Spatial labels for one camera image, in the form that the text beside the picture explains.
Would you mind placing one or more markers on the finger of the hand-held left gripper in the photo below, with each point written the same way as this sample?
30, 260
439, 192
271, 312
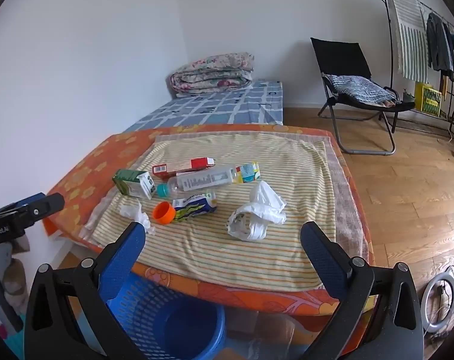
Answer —
32, 199
45, 207

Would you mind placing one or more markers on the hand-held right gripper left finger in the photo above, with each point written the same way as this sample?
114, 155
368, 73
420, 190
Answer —
126, 255

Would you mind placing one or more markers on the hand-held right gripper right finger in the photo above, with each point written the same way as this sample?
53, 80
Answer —
320, 258

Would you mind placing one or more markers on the white tissue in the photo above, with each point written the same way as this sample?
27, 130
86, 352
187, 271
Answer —
137, 213

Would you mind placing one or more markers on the orange plastic cap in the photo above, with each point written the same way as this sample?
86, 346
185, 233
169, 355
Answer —
163, 213

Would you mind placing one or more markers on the green and white carton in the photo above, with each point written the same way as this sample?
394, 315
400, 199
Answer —
128, 182

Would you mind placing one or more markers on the white plastic bag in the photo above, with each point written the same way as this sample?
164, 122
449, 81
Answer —
264, 202

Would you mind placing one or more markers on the blue and yellow snack packet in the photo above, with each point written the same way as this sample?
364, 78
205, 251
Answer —
193, 206

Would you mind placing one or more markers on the blue plastic basket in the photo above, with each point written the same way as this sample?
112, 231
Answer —
182, 326

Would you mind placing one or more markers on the clear plastic bottle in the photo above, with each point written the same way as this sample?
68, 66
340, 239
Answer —
200, 182

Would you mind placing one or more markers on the white printed carton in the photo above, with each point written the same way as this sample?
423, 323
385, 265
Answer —
249, 172

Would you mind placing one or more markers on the red and white cardboard box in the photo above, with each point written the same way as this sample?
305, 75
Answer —
202, 163

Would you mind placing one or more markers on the orange patterned mattress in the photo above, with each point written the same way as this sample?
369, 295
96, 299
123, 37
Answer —
84, 172

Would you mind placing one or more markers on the yellow striped cloth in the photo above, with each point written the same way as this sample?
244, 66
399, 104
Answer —
212, 247

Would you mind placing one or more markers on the teal plastic object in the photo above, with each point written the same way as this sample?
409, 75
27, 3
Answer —
15, 341

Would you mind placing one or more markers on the blue plaid cushion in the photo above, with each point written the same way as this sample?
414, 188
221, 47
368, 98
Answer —
358, 90

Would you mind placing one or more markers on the blue checked mattress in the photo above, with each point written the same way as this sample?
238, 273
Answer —
219, 108

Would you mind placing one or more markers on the black clothes rack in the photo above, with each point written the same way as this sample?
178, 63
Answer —
393, 82

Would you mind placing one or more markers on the yellow bag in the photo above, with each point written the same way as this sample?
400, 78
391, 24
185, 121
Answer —
429, 99

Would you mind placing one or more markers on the folded floral quilt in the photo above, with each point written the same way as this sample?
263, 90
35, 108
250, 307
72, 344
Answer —
212, 75

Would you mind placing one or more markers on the black folding chair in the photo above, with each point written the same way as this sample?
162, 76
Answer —
339, 56

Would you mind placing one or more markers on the green striped hanging towel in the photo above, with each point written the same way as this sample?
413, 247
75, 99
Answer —
410, 37

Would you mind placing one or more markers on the dark hanging jacket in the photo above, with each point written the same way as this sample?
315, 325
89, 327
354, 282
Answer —
438, 45

